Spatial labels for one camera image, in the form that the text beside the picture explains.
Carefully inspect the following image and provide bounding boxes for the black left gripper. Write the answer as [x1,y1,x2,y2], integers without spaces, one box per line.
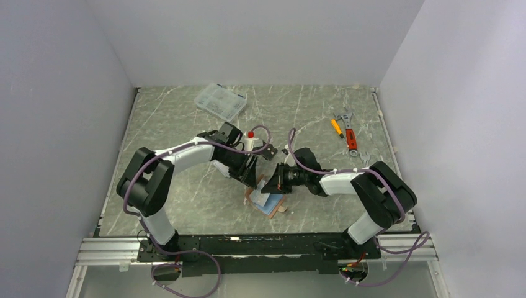
[217,148,258,190]

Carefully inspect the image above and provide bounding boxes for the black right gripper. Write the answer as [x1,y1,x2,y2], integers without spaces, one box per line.
[261,162,308,194]

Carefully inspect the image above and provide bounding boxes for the brown leather card holder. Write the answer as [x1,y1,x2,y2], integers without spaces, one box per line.
[244,174,287,219]

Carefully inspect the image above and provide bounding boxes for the white silver card stack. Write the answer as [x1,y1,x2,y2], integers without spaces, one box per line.
[212,160,230,178]

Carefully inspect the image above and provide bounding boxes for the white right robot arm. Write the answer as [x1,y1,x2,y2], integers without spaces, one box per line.
[261,148,417,258]

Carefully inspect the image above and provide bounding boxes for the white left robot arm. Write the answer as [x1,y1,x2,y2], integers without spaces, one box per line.
[116,122,257,261]

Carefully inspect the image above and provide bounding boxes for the clear plastic organizer box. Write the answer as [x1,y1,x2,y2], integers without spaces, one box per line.
[194,84,247,122]

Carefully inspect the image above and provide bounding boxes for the silver combination wrench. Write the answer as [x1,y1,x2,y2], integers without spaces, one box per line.
[359,152,371,167]

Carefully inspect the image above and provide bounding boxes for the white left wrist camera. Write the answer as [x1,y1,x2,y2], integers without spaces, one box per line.
[242,131,264,151]

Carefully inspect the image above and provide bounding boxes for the yellow handled screwdriver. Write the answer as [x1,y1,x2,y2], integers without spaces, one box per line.
[331,119,345,139]

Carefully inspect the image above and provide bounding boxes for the red handled adjustable wrench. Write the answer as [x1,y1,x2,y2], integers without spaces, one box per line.
[333,107,359,157]

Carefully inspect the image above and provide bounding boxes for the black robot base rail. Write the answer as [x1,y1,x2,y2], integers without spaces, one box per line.
[137,232,381,277]

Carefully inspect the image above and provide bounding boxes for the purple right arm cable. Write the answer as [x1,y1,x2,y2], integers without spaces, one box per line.
[287,127,432,256]

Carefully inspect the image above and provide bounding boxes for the aluminium frame rail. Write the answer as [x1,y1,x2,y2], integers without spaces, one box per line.
[66,237,140,298]

